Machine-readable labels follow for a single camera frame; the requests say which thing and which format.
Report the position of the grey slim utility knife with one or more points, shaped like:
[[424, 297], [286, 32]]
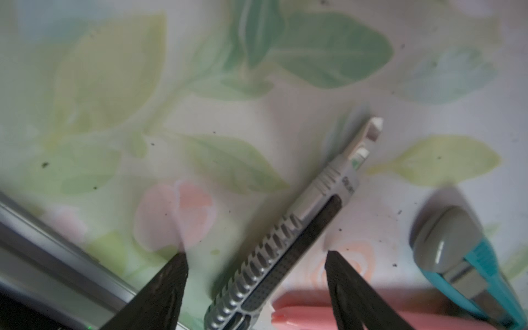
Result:
[[241, 300]]

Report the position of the teal utility knife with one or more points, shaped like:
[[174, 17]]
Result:
[[455, 256]]

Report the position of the pink utility knife left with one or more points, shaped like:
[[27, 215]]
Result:
[[316, 310]]

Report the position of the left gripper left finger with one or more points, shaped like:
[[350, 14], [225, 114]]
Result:
[[157, 306]]

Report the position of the aluminium front rail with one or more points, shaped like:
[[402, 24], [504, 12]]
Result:
[[60, 259]]

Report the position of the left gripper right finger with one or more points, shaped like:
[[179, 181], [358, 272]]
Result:
[[356, 305]]

